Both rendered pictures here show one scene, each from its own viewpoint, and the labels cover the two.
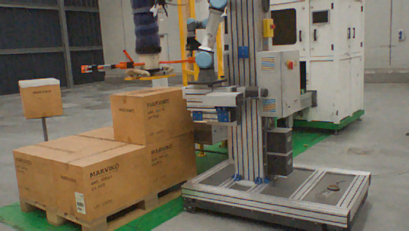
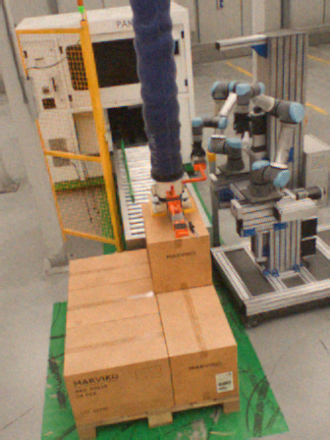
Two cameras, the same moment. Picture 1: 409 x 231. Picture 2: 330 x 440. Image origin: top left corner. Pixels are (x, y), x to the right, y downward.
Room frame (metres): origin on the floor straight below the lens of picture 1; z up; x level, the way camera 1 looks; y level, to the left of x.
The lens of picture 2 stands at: (1.16, 2.56, 2.59)
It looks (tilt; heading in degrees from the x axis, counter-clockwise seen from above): 28 degrees down; 316
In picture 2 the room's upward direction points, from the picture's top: 6 degrees counter-clockwise
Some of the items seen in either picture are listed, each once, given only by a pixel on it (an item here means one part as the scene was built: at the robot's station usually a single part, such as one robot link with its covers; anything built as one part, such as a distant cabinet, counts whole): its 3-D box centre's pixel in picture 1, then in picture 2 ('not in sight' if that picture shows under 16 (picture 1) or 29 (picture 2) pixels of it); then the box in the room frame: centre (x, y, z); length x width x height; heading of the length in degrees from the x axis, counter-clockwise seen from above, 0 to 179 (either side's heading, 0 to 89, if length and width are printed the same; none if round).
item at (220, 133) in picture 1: (271, 112); (184, 180); (4.33, -0.77, 0.50); 2.31 x 0.05 x 0.19; 142
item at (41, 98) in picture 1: (40, 97); not in sight; (4.56, 1.95, 0.82); 0.60 x 0.40 x 0.40; 27
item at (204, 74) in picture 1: (207, 74); (260, 186); (2.92, -0.04, 1.09); 0.15 x 0.15 x 0.10
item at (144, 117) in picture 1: (153, 113); (175, 242); (3.32, 0.44, 0.74); 0.60 x 0.40 x 0.40; 140
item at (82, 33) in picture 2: (189, 67); (71, 149); (4.85, 0.15, 1.05); 0.87 x 0.10 x 2.10; 14
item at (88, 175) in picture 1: (109, 161); (144, 319); (3.27, 0.86, 0.34); 1.20 x 1.00 x 0.40; 142
